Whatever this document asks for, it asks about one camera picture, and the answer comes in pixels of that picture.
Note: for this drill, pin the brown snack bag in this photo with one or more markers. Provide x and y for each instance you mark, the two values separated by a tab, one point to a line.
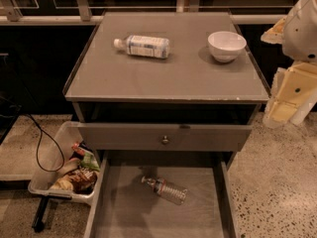
82	179

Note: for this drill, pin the grey top drawer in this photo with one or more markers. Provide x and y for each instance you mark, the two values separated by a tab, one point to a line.
183	137

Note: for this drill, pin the grey open middle drawer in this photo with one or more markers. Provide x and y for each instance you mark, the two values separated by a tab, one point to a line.
125	207

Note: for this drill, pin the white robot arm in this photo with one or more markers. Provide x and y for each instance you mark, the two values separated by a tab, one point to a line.
300	32

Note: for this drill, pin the white ceramic bowl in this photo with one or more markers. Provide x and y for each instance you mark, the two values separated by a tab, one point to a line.
226	46

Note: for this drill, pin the grey drawer cabinet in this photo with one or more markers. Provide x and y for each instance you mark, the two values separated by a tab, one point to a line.
189	87

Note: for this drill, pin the green snack packet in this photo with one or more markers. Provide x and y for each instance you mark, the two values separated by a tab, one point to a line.
90	162

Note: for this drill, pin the clear plastic storage bin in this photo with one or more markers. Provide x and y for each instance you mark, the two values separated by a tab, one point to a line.
50	160

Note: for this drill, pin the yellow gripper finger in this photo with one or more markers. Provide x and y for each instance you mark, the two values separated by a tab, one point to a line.
279	108
274	35

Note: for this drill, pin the round metal drawer knob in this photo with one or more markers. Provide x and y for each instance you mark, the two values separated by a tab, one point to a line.
165	140

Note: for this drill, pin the clear water bottle red label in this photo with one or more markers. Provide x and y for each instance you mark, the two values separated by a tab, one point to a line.
166	190

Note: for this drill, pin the white labelled plastic bottle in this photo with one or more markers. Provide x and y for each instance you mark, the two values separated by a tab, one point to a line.
143	46

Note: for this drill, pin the black bar on floor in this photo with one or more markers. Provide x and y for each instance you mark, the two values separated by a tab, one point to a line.
38	225

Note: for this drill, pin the metal railing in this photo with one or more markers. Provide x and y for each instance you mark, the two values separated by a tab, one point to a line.
91	12

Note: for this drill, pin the yellow snack item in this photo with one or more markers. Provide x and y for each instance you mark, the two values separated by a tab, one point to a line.
62	184

